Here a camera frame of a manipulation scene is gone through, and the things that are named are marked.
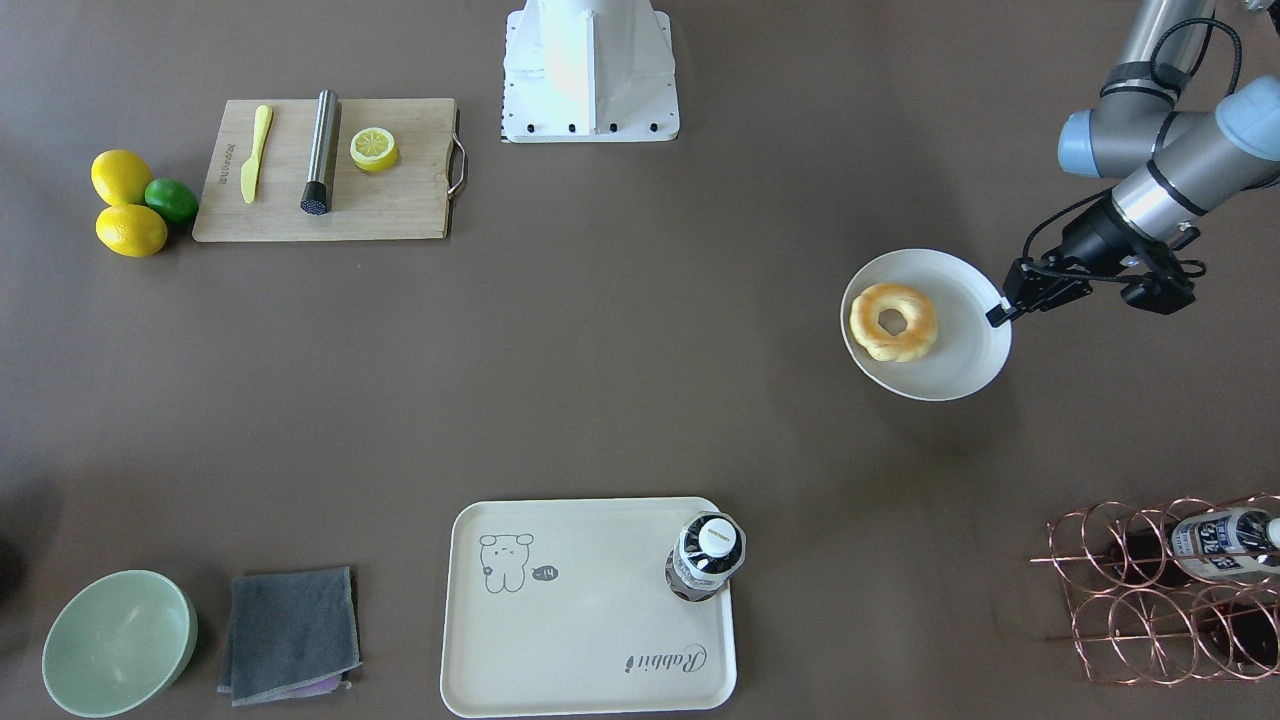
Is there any bottle in rack upper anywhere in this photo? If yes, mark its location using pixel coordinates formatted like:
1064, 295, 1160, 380
1103, 507, 1279, 589

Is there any dark tea bottle on tray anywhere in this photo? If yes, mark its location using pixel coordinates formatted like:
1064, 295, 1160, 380
666, 512, 748, 603

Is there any mint green bowl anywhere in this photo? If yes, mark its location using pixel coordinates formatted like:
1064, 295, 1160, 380
41, 569, 198, 717

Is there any white round plate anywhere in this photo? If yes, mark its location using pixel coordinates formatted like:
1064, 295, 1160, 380
838, 249, 1012, 401

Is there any yellow plastic knife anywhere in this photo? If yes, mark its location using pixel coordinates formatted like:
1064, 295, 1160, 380
239, 104, 274, 204

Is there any yellow lemon far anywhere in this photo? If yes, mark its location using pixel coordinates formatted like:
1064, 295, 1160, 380
90, 149, 154, 206

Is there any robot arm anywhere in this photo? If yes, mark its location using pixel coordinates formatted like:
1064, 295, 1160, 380
986, 1, 1279, 327

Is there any cream rabbit tray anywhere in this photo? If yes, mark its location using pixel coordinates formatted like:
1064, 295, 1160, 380
440, 496, 737, 717

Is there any wooden cutting board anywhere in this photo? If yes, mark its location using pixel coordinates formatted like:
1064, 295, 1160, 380
192, 97, 466, 243

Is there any copper wire bottle rack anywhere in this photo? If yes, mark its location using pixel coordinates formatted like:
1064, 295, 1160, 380
1034, 497, 1277, 685

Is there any steel muddler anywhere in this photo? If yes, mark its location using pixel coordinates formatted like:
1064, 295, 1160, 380
300, 88, 340, 217

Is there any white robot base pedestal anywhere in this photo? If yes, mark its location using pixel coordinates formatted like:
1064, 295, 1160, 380
500, 1, 681, 143

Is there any green lime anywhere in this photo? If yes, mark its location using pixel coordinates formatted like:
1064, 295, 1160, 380
143, 178, 198, 225

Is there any grey folded cloth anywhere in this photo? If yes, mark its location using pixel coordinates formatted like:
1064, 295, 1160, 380
218, 566, 362, 707

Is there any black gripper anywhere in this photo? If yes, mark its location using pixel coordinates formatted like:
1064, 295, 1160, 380
986, 195, 1197, 328

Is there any yellow lemon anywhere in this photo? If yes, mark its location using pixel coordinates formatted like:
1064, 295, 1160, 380
90, 149, 154, 206
95, 204, 169, 258

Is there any glazed ring donut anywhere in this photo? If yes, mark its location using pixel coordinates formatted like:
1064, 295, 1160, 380
846, 283, 940, 363

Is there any yellow lemon near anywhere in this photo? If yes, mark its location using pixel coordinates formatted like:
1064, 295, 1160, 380
95, 204, 169, 258

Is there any half lemon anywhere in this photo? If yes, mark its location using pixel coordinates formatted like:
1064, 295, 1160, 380
349, 127, 401, 173

